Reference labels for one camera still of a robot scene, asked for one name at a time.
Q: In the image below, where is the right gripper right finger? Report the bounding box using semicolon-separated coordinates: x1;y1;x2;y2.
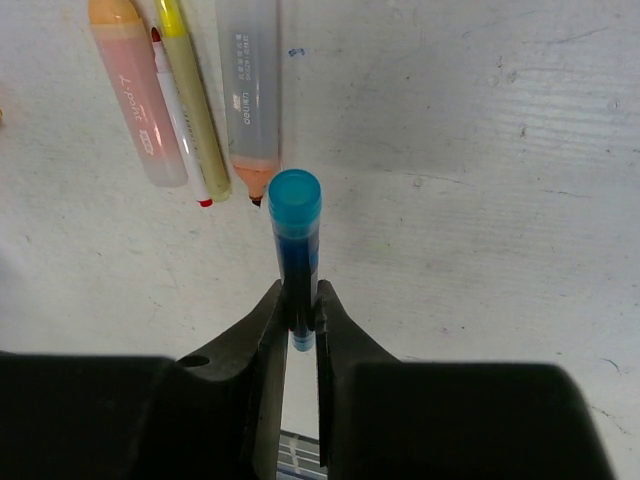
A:
315;280;614;479

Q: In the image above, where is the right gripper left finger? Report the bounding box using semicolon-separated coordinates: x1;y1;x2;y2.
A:
1;284;287;479

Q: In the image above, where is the teal gel pen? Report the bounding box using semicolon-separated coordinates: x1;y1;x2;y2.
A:
268;169;322;352

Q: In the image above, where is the thin red-tipped pen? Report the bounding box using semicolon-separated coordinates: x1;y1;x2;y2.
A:
150;27;213;208

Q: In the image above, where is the orange highlighter pen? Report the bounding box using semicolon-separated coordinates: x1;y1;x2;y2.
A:
216;0;280;206

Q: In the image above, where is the pink pencil-shaped pen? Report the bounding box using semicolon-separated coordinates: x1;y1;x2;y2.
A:
88;0;188;188

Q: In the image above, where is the thin yellow pen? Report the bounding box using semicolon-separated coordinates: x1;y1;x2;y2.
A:
155;0;231;203

